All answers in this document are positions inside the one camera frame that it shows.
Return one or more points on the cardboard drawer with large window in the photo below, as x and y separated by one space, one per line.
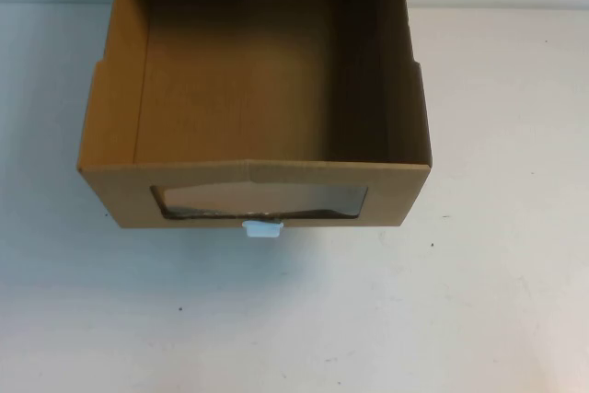
257 89

